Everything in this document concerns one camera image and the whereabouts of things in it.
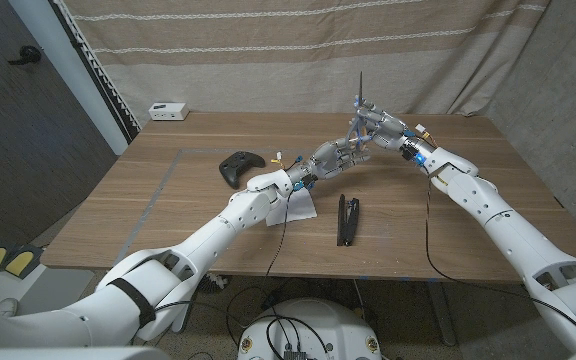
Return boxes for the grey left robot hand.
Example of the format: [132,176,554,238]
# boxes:
[295,137,373,184]

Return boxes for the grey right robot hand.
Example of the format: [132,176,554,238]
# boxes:
[350,102,427,164]

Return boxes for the grey yellow handled scissors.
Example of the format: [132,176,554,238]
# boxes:
[345,70,373,154]

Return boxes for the white tissue sheet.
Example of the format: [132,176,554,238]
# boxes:
[265,188,318,227]

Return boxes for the black stapler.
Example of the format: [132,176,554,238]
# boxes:
[336,193,361,247]

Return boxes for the black game controller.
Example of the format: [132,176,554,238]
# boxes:
[218,150,267,190]

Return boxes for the beige striped curtain backdrop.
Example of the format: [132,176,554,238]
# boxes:
[52,0,552,144]

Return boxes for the white robot torso base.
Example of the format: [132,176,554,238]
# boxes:
[237,298,382,360]

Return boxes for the black white floor brush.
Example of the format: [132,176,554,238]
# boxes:
[198,273,230,294]

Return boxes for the white power strip box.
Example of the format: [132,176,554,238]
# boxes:
[148,102,190,122]

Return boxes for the grey table leg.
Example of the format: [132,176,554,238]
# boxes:
[425,280,458,347]

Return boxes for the dark wooden door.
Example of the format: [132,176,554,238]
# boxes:
[0,0,119,249]

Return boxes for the light grey floor platform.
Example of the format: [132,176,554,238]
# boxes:
[0,242,97,321]

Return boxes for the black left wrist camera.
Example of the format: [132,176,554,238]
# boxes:
[292,172,319,194]

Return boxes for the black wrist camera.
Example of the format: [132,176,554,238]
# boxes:
[292,172,319,194]
[401,144,429,169]

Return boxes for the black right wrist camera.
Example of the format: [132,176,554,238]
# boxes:
[401,144,429,169]

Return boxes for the thin black left wrist cable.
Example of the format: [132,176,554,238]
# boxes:
[265,192,292,279]

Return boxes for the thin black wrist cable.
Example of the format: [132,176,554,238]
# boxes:
[423,167,576,339]
[265,192,292,279]

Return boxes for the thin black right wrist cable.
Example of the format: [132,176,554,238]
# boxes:
[423,167,576,339]

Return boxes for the white door frame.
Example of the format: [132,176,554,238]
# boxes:
[7,0,132,156]

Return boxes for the black door handle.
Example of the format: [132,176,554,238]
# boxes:
[7,45,43,66]

